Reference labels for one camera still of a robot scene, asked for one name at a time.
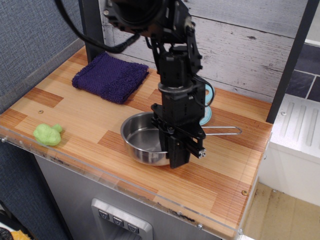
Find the black vertical post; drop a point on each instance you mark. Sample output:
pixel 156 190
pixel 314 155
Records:
pixel 299 41

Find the green plastic toy vegetable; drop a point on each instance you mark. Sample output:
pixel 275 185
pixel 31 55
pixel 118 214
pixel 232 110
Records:
pixel 48 135

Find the yellow toy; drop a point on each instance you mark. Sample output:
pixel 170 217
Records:
pixel 19 235

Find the silver pot with wire handle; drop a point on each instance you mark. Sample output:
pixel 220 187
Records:
pixel 141 140

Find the purple folded towel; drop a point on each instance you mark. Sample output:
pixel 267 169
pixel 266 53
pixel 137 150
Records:
pixel 110 78

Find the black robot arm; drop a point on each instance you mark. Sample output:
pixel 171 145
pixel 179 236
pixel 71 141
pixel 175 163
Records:
pixel 170 33

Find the white ridged appliance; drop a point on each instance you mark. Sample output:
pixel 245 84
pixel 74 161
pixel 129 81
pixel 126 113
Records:
pixel 291 161

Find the grey cabinet with button panel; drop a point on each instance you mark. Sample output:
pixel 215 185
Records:
pixel 93 211

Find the light blue scrubbing brush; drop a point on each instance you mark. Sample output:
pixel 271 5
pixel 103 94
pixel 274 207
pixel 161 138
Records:
pixel 209 97

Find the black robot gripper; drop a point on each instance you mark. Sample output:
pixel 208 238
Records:
pixel 181 110

